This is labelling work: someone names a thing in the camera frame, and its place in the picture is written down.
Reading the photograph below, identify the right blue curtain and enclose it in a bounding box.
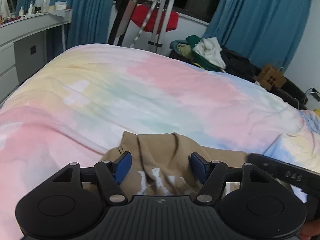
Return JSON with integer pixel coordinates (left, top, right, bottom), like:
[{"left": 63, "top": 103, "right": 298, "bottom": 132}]
[{"left": 203, "top": 0, "right": 311, "bottom": 69}]

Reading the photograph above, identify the left blue curtain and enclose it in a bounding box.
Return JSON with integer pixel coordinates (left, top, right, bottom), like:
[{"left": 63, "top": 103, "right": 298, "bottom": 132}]
[{"left": 50, "top": 0, "right": 114, "bottom": 49}]

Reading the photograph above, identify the green garment on pile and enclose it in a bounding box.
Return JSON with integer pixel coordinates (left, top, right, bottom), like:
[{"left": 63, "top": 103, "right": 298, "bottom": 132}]
[{"left": 170, "top": 35, "right": 226, "bottom": 73}]

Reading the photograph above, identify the white garment on pile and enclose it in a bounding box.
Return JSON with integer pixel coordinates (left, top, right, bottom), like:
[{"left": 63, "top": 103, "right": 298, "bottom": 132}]
[{"left": 193, "top": 37, "right": 226, "bottom": 70}]

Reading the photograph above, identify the tan brown garment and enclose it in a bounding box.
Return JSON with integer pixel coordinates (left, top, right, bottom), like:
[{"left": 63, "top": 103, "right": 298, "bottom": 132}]
[{"left": 102, "top": 132, "right": 248, "bottom": 198}]

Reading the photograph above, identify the grey dressing table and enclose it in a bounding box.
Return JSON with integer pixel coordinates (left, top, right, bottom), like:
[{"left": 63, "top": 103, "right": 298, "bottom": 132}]
[{"left": 1, "top": 9, "right": 73, "bottom": 103}]

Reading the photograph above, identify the cardboard box beside bed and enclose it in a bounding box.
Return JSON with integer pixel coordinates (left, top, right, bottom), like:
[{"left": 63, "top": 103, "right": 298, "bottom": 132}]
[{"left": 257, "top": 64, "right": 287, "bottom": 91}]

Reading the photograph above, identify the pastel tie-dye bed cover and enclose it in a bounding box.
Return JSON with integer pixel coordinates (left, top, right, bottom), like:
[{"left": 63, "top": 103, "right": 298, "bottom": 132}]
[{"left": 1, "top": 44, "right": 319, "bottom": 239}]

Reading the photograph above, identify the blue curtain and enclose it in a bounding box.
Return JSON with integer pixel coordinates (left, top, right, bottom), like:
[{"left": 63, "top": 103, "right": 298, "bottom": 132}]
[
  {"left": 203, "top": 0, "right": 311, "bottom": 69},
  {"left": 50, "top": 0, "right": 114, "bottom": 49}
]

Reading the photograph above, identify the white metal clothes rack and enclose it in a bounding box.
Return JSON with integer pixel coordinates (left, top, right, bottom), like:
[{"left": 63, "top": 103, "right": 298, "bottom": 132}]
[{"left": 107, "top": 0, "right": 178, "bottom": 54}]

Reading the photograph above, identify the black garment on pile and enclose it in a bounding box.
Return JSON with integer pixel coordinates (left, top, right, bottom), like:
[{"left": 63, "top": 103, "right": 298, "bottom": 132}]
[{"left": 220, "top": 47, "right": 261, "bottom": 83}]

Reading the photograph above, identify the red cloth on rack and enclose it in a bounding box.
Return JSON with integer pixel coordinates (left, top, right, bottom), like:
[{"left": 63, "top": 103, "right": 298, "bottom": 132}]
[{"left": 131, "top": 3, "right": 179, "bottom": 33}]

